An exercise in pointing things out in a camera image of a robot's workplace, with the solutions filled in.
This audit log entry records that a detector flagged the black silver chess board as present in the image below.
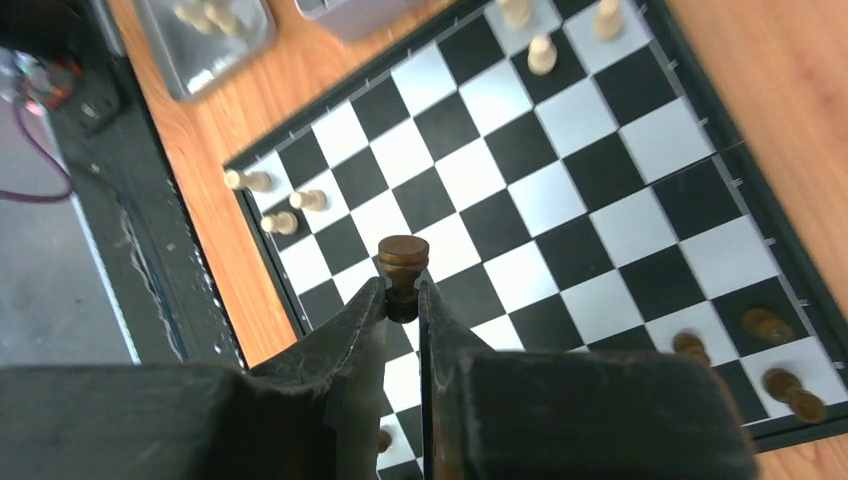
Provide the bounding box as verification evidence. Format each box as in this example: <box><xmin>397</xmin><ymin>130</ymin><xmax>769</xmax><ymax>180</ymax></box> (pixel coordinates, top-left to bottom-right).
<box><xmin>225</xmin><ymin>1</ymin><xmax>847</xmax><ymax>449</ymax></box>

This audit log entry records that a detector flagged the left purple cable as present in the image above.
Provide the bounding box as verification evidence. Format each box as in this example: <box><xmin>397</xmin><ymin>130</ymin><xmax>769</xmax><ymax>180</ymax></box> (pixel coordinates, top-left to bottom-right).
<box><xmin>0</xmin><ymin>99</ymin><xmax>74</xmax><ymax>205</ymax></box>

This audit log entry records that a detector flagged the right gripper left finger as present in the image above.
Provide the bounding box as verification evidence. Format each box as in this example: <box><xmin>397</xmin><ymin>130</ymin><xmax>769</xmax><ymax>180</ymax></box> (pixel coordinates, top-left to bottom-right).
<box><xmin>1</xmin><ymin>278</ymin><xmax>387</xmax><ymax>479</ymax></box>

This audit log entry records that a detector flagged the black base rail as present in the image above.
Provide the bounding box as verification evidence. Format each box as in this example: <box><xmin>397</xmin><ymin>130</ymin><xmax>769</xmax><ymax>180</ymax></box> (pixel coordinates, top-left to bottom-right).
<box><xmin>48</xmin><ymin>1</ymin><xmax>246</xmax><ymax>368</ymax></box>

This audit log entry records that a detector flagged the tin lid with light pieces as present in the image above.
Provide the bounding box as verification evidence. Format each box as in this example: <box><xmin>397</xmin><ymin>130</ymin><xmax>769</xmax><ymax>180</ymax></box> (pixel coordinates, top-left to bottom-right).
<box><xmin>132</xmin><ymin>1</ymin><xmax>277</xmax><ymax>101</ymax></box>

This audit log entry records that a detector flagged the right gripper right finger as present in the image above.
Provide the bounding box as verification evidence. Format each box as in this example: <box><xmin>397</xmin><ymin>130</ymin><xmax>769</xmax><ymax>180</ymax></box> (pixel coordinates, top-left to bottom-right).
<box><xmin>418</xmin><ymin>282</ymin><xmax>759</xmax><ymax>479</ymax></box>

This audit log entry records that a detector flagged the tin box with dark pieces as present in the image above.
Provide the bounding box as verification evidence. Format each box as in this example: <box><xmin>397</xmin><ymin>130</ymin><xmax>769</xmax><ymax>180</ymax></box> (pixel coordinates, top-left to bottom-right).
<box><xmin>294</xmin><ymin>0</ymin><xmax>426</xmax><ymax>42</ymax></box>

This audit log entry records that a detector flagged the dark pawn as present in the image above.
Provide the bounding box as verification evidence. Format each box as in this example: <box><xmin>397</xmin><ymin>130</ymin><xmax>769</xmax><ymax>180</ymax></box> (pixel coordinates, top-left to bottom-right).
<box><xmin>378</xmin><ymin>235</ymin><xmax>430</xmax><ymax>324</ymax></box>

